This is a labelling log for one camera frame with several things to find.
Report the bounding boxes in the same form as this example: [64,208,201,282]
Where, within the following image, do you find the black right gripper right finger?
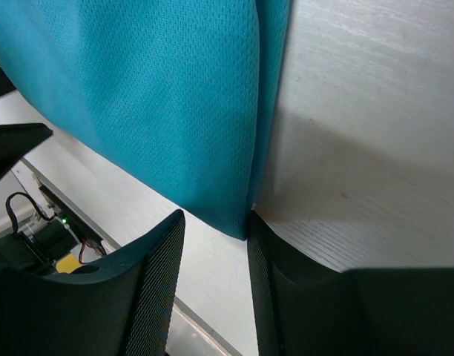
[247,212,454,355]

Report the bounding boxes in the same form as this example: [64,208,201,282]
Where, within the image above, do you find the teal t shirt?
[0,1,289,240]

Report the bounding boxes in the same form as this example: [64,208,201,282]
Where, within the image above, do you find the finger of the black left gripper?
[0,123,53,180]

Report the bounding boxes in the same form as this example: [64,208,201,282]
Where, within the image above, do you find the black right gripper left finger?
[0,210,185,355]

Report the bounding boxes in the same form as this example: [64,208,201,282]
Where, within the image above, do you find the aluminium table frame rail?
[17,156,256,355]

